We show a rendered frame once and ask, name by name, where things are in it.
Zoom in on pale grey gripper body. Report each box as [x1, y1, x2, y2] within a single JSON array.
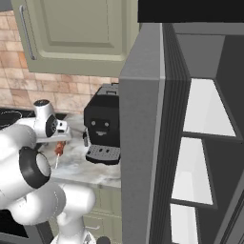
[[34, 129, 73, 145]]

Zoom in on brown kebab skewer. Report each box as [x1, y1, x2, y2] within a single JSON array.
[[53, 141, 67, 170]]

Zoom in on grey fridge with white shelves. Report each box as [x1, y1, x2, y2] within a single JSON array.
[[161, 22, 244, 244]]

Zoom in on black panel above fridge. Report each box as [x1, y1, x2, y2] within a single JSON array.
[[137, 0, 244, 24]]

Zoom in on black oven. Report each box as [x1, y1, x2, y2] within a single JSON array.
[[0, 208, 55, 244]]

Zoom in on olive green drawer front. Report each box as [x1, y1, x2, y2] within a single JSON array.
[[49, 182, 124, 244]]

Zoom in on grey freezer door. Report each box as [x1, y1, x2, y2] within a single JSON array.
[[118, 22, 193, 244]]

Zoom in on silver cupboard door handle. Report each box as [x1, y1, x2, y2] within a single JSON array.
[[18, 5, 36, 61]]

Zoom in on silver drawer handle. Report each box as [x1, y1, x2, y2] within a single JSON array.
[[83, 223, 103, 232]]

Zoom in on black hob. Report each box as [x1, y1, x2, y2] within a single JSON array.
[[0, 107, 69, 132]]

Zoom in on black coffee machine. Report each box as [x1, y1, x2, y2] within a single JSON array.
[[82, 82, 122, 167]]

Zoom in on olive green cupboard door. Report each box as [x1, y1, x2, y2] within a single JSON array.
[[10, 0, 141, 78]]

